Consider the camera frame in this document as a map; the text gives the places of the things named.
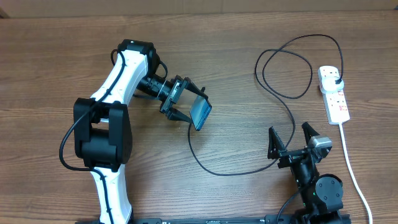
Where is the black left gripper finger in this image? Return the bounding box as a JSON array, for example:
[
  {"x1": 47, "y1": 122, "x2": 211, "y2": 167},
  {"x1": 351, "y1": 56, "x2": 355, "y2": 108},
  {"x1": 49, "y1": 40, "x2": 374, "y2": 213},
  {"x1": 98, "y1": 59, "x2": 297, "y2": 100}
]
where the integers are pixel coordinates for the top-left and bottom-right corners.
[
  {"x1": 185, "y1": 78, "x2": 208, "y2": 100},
  {"x1": 165, "y1": 108, "x2": 192, "y2": 123}
]

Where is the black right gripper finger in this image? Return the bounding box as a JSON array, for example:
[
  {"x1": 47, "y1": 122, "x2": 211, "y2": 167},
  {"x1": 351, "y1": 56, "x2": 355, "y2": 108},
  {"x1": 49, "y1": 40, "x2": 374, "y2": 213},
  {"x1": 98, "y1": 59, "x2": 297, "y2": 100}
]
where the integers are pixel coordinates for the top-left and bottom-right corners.
[
  {"x1": 267, "y1": 127, "x2": 287, "y2": 159},
  {"x1": 302, "y1": 122, "x2": 320, "y2": 145}
]

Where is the Samsung Galaxy smartphone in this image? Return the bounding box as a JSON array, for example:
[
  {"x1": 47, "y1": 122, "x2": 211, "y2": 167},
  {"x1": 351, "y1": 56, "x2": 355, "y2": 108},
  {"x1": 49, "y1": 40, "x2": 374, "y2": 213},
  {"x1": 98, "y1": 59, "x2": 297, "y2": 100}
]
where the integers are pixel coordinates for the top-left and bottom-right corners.
[{"x1": 190, "y1": 95, "x2": 212, "y2": 131}]

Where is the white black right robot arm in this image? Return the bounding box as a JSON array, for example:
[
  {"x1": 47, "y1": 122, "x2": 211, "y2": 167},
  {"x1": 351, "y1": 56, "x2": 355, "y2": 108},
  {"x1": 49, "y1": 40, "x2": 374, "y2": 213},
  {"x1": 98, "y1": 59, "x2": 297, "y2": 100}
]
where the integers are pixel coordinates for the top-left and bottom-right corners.
[{"x1": 264, "y1": 122, "x2": 351, "y2": 223}]

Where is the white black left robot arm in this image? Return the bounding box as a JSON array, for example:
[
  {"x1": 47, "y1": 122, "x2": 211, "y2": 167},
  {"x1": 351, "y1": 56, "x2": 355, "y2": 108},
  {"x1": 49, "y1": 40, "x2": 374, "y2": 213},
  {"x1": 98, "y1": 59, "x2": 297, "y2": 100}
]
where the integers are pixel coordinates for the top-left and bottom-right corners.
[{"x1": 59, "y1": 39, "x2": 212, "y2": 223}]

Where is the white charger plug adapter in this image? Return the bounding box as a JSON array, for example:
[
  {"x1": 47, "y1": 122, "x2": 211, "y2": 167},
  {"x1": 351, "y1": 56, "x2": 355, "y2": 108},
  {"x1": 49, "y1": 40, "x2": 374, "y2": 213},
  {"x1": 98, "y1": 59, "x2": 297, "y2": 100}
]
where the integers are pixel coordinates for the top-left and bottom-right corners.
[{"x1": 320, "y1": 77, "x2": 345, "y2": 94}]

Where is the white power strip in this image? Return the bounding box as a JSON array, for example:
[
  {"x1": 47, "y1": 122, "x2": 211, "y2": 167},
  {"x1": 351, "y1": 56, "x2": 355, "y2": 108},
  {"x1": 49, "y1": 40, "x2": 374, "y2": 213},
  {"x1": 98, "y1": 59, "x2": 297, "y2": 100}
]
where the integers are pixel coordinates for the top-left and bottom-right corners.
[{"x1": 317, "y1": 65, "x2": 350, "y2": 125}]

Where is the black charging cable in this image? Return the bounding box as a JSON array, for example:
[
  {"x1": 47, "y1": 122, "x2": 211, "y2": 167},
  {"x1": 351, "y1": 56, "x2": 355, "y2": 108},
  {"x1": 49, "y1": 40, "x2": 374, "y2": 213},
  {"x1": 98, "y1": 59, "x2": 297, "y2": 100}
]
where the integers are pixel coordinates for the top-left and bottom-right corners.
[{"x1": 187, "y1": 34, "x2": 345, "y2": 177}]

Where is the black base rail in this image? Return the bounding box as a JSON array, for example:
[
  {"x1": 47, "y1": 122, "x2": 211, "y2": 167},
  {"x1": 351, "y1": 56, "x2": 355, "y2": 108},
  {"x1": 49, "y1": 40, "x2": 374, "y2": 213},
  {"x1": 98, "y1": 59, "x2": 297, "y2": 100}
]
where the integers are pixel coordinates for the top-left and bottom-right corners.
[{"x1": 74, "y1": 213, "x2": 352, "y2": 224}]

